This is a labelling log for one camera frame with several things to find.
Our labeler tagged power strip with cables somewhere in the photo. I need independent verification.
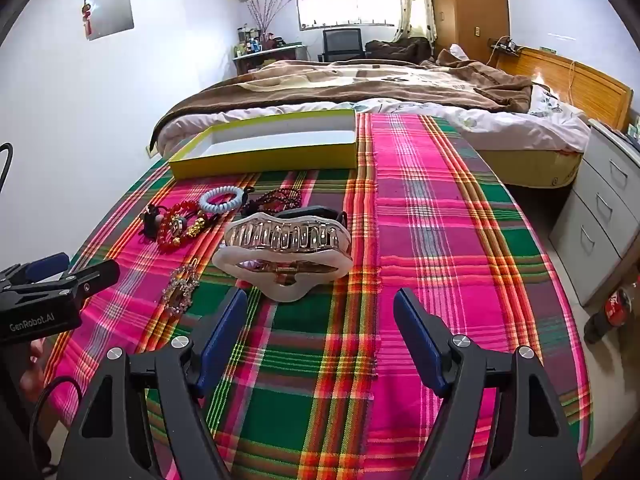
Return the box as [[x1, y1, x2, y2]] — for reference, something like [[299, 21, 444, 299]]
[[487, 35, 523, 58]]

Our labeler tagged vase with branches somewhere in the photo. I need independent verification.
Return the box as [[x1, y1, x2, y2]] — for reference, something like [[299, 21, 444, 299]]
[[245, 0, 291, 51]]

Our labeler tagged red hanging ornament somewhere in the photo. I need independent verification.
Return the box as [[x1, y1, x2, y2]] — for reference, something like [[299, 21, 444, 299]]
[[80, 0, 97, 38]]

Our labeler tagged bed with brown blanket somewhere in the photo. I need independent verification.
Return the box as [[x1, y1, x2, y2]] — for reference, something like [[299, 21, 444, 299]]
[[152, 57, 533, 153]]

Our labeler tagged black watch band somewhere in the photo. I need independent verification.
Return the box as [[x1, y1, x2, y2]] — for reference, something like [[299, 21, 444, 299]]
[[295, 203, 351, 226]]

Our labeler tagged sparkly beaded bracelet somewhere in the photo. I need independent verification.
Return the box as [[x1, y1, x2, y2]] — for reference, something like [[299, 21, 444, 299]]
[[160, 258, 201, 317]]

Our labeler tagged bed mattress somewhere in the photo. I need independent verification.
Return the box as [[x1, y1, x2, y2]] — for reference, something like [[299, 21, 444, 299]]
[[480, 145, 586, 188]]

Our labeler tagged cola bottle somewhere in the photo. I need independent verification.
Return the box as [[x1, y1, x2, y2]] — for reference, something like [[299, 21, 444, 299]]
[[582, 265, 640, 346]]

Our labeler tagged silver wall poster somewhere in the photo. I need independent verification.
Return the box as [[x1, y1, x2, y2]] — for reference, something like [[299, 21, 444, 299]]
[[80, 0, 137, 42]]

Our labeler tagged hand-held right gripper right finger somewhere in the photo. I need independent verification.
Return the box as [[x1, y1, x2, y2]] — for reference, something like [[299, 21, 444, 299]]
[[392, 287, 583, 480]]

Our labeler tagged group of bottles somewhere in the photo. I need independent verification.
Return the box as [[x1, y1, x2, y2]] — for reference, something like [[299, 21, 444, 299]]
[[235, 25, 286, 56]]

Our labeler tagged black hair tie with beads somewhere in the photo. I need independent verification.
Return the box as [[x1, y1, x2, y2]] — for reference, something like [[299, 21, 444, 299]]
[[141, 203, 168, 239]]

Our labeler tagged wooden wardrobe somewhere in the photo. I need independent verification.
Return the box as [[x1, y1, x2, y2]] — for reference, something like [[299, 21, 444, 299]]
[[425, 0, 511, 66]]

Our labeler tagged white floral duvet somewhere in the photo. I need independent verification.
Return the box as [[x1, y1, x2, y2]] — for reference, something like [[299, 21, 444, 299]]
[[155, 85, 591, 153]]

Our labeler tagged grey drawer cabinet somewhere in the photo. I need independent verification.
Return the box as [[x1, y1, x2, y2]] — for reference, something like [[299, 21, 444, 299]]
[[549, 119, 640, 306]]

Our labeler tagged black cable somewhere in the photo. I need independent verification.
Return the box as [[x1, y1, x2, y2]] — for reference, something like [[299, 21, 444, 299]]
[[27, 376, 85, 466]]

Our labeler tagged wooden headboard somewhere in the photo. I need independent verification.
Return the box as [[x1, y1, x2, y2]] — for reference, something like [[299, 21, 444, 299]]
[[497, 46, 635, 131]]

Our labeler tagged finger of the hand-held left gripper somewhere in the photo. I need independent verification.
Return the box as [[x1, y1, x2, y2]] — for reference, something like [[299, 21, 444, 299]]
[[50, 259, 122, 306], [0, 252, 71, 287]]

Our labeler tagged person's left hand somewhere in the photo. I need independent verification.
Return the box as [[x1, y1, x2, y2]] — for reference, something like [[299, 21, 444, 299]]
[[19, 337, 50, 398]]

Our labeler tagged patterned curtain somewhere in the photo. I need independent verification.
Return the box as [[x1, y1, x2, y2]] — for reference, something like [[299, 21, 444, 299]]
[[384, 0, 436, 43]]

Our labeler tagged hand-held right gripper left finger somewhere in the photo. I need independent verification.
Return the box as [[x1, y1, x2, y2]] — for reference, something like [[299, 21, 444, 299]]
[[57, 287, 249, 480]]

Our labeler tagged window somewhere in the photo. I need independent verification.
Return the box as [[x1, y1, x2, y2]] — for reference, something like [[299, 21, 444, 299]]
[[295, 0, 401, 31]]

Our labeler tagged clear bag of gold jewellery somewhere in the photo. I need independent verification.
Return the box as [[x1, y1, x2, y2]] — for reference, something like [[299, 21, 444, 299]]
[[212, 211, 355, 304]]

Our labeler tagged plaid tablecloth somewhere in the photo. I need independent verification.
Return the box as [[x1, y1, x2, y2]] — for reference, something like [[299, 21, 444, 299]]
[[42, 112, 593, 480]]

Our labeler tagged dark brown bag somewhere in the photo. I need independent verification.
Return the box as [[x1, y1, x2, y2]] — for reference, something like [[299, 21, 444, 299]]
[[365, 36, 433, 63]]

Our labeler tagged dark maroon bead bracelet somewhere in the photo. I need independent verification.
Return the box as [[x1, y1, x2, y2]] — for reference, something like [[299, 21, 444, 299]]
[[245, 187, 303, 216]]

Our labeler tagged television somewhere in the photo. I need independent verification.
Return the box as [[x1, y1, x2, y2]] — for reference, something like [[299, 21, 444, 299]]
[[318, 27, 368, 63]]

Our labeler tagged red bead bracelet gold charm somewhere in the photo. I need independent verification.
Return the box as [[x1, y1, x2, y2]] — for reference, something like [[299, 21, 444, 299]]
[[157, 200, 223, 253]]

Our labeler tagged yellow cardboard box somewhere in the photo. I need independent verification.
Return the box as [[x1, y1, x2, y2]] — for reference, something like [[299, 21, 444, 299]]
[[167, 108, 359, 181]]

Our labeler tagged light blue spiral hair tie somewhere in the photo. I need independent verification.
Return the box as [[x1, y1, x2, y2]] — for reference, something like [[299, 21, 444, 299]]
[[199, 186, 246, 217]]

